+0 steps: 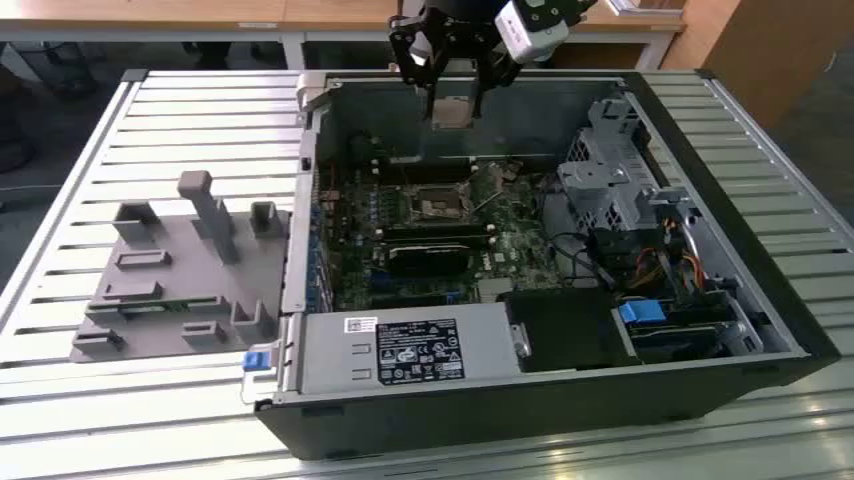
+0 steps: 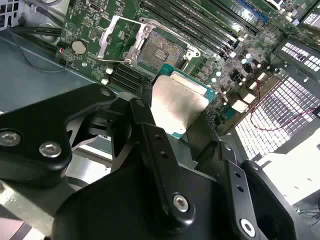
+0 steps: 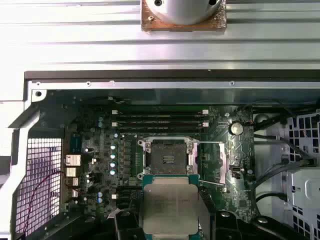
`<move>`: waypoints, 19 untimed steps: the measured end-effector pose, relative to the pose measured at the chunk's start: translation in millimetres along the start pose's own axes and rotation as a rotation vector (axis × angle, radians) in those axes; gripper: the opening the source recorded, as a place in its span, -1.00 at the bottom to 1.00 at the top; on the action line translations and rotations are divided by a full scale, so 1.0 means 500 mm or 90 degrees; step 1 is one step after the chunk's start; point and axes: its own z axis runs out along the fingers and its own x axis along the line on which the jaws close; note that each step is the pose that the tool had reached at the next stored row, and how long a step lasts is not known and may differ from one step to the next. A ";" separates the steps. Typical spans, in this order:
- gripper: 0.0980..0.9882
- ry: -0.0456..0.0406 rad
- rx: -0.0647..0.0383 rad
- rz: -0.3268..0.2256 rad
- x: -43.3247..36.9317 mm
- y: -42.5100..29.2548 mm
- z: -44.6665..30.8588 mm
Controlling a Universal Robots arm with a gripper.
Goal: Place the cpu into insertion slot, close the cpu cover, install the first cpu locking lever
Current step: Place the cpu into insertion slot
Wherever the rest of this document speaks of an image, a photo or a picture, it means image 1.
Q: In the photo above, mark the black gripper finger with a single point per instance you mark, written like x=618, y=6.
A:
x=399, y=55
x=497, y=70

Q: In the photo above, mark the silver CPU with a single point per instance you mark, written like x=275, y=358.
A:
x=452, y=112

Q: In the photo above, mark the CPU socket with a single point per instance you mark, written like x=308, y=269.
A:
x=440, y=202

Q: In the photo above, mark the small white box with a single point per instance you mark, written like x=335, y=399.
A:
x=623, y=5

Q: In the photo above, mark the silver disk bay cage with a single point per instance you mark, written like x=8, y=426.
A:
x=603, y=210

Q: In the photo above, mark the green motherboard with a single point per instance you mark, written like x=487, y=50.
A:
x=521, y=240

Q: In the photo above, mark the black graphics card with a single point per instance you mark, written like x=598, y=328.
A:
x=430, y=257

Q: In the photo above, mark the wooden cabinet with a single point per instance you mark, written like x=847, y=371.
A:
x=767, y=50

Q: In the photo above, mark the silver chipset heatsink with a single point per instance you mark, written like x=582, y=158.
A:
x=494, y=291

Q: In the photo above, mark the black plastic shroud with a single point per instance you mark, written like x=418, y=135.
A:
x=567, y=330

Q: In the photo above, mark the blue disk carrier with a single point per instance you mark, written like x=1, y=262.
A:
x=643, y=312

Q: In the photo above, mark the grey parts rack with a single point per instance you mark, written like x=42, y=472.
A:
x=174, y=280

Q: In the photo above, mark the green RAM stick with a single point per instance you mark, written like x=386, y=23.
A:
x=180, y=306

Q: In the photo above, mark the silver power supply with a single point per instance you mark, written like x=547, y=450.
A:
x=334, y=355

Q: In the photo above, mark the blue case latch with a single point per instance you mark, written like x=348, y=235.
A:
x=256, y=362

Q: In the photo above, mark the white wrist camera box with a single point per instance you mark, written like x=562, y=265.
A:
x=530, y=35

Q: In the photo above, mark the wooden desk white frame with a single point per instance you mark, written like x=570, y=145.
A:
x=334, y=12
x=134, y=12

